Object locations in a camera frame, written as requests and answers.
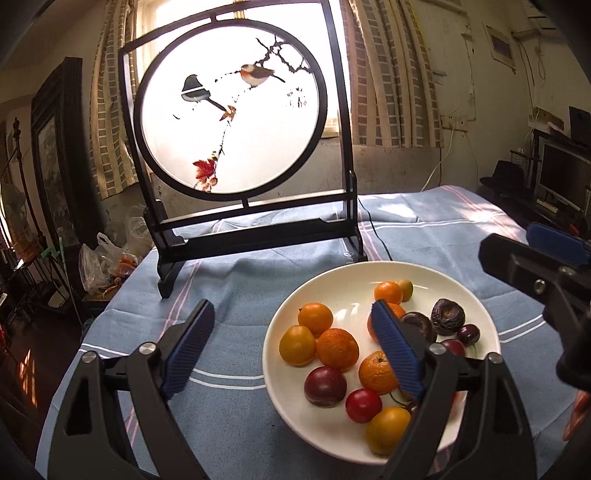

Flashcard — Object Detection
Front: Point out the wrinkled dark passion fruit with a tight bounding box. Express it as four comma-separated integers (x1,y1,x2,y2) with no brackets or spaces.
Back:
430,298,466,336

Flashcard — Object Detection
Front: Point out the round bird painting table screen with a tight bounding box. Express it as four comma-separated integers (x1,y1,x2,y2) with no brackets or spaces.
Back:
117,0,369,299

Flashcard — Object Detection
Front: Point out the person's right hand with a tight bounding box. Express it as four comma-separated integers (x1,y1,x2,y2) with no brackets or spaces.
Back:
563,390,586,441

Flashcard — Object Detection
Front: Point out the black screen cable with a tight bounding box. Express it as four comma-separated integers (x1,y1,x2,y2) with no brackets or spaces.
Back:
358,203,393,263

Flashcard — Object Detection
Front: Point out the clear plastic bag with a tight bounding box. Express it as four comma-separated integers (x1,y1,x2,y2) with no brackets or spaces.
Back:
78,232,139,296

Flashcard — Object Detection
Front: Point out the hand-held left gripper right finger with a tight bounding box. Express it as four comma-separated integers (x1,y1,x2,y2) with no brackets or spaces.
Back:
369,299,539,480

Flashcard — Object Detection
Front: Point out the small orange kumquat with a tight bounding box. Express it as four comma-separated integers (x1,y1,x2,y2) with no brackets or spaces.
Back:
373,281,403,305

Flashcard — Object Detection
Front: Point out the large orange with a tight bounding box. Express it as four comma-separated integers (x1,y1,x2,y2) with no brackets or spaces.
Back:
367,302,407,340

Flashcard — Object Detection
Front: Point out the yellow plum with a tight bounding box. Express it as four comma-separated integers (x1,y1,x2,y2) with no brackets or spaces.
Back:
365,407,411,456

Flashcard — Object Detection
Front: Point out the mandarin with green stem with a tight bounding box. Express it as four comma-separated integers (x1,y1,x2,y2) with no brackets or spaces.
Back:
359,351,400,394

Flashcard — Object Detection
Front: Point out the white power cable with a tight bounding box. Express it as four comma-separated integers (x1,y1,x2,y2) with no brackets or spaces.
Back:
421,128,458,191

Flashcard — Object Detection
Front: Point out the dark purple plum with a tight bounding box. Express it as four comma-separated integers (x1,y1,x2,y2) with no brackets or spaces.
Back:
304,366,348,408

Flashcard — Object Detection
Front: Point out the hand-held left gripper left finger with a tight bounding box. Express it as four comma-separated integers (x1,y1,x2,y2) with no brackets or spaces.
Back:
46,299,216,480

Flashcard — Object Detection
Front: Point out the dark framed picture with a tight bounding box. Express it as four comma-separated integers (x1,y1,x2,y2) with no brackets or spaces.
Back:
30,58,93,250

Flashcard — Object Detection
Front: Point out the white oval plate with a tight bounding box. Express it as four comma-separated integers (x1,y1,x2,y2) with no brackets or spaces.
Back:
262,261,502,455

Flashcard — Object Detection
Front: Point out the stemless mandarin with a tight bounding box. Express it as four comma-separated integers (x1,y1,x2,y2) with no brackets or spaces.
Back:
316,328,360,372

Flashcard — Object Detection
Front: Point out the black hat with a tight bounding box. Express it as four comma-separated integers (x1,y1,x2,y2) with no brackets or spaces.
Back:
479,160,527,190

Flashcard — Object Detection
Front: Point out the yellow-orange plum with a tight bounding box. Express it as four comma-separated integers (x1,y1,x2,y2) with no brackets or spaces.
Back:
279,325,317,367

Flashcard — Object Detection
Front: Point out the computer monitor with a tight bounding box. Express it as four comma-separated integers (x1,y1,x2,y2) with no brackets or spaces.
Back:
536,138,591,210

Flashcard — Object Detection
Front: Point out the smooth dark brown passion fruit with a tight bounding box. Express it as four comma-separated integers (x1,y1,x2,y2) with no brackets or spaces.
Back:
400,311,437,344

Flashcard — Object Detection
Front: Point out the blue striped tablecloth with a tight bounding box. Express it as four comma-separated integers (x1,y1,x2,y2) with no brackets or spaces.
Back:
36,185,591,480

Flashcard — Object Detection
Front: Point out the round orange fruit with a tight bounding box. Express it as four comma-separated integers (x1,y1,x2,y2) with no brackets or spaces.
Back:
298,302,334,335

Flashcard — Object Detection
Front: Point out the wall vent grille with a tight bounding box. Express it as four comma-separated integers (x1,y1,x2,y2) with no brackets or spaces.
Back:
485,25,518,72

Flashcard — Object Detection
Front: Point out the checkered beige curtain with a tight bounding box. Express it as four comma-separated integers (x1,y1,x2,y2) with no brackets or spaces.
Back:
323,0,444,149
88,0,139,201

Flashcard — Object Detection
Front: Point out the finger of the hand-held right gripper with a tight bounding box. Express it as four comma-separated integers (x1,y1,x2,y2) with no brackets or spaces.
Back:
526,222,591,268
479,233,591,388

